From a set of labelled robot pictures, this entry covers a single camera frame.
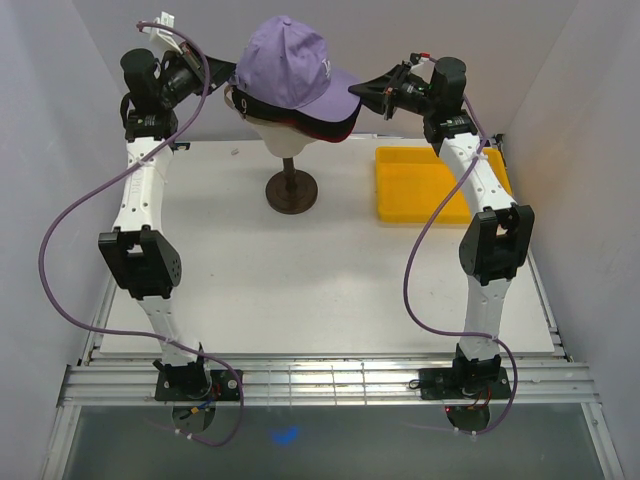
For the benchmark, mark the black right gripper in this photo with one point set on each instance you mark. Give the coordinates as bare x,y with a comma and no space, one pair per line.
382,94

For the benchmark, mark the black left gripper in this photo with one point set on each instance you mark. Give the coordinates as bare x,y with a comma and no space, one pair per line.
191,61

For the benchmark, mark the black cap white NY logo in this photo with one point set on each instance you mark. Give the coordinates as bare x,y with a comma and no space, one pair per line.
273,114

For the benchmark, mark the purple baseball cap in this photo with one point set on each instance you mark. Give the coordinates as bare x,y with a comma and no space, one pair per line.
286,64

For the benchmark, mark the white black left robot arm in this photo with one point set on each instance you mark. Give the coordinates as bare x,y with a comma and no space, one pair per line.
142,261

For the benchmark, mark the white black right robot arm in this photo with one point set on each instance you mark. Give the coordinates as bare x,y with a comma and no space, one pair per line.
496,242

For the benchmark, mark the yellow plastic bin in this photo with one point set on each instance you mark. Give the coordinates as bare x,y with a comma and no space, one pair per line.
412,181

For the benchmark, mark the beige mannequin head on stand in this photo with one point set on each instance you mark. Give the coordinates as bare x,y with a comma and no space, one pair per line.
290,191

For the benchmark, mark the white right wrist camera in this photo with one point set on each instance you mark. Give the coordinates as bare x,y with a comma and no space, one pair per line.
419,58

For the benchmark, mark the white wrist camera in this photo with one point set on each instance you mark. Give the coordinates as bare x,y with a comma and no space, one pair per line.
419,58
162,33

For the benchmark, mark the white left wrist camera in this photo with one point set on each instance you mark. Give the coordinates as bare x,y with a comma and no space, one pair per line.
162,33

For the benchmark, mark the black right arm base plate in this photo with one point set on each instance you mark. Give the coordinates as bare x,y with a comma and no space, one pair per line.
444,384

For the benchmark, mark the aluminium mounting rail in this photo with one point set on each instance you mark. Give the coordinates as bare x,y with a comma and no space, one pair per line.
292,382

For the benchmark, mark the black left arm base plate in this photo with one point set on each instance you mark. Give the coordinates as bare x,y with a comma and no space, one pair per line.
223,388

